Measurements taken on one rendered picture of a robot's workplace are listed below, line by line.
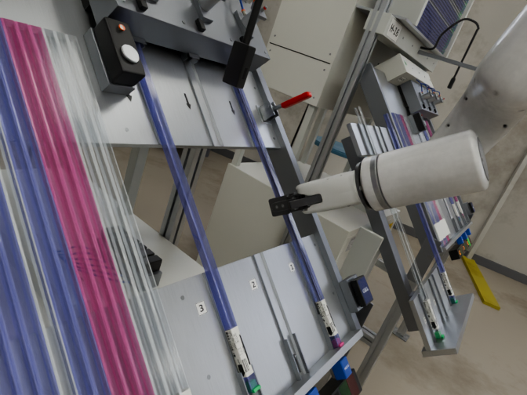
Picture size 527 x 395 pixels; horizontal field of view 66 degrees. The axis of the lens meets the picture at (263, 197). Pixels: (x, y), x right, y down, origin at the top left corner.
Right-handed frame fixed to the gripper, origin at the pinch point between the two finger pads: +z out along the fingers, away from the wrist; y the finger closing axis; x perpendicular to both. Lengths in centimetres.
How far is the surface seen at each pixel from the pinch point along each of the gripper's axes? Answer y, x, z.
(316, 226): -7.6, 5.9, -1.1
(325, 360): 7.8, 24.5, -4.6
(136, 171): -8.7, -16.2, 44.9
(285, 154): -8.8, -9.0, 2.1
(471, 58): -345, -67, -13
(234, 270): 17.6, 6.5, 0.0
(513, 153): -360, 22, -25
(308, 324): 6.0, 19.5, -2.2
